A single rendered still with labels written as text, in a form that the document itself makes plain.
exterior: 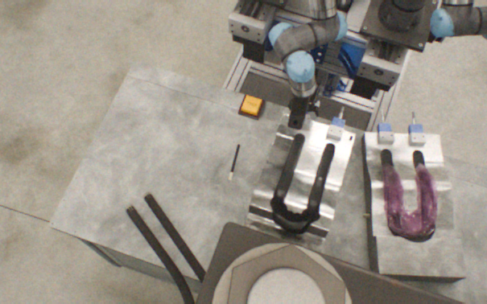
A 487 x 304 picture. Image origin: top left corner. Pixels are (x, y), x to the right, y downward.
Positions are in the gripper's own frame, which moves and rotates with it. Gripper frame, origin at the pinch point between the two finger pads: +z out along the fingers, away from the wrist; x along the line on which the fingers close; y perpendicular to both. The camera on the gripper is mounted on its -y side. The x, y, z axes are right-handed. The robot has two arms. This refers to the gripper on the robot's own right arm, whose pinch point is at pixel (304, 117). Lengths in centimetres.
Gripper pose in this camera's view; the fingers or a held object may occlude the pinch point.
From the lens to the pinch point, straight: 168.3
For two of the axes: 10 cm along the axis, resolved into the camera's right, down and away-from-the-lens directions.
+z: 1.7, 3.1, 9.4
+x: -9.3, -2.6, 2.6
